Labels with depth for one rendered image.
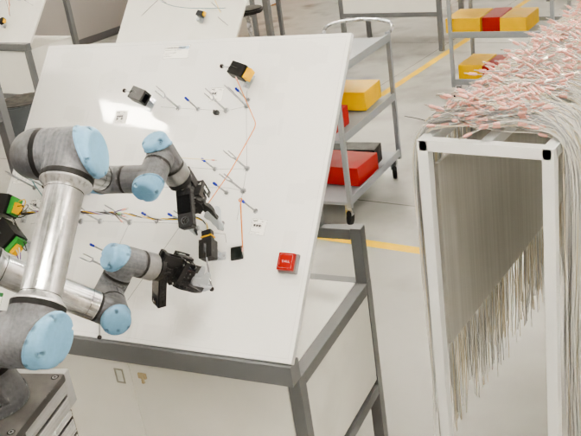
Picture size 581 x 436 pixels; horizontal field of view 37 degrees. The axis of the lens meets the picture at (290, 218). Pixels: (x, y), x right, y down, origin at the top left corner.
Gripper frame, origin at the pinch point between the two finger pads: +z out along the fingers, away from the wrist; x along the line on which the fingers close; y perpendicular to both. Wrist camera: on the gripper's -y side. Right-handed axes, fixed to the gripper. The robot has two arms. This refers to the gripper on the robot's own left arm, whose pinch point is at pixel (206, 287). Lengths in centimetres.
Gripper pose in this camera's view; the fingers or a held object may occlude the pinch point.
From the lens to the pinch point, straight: 248.0
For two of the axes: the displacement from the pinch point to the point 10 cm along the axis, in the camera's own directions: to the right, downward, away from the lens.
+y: 4.9, -8.5, -1.9
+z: 6.8, 2.4, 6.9
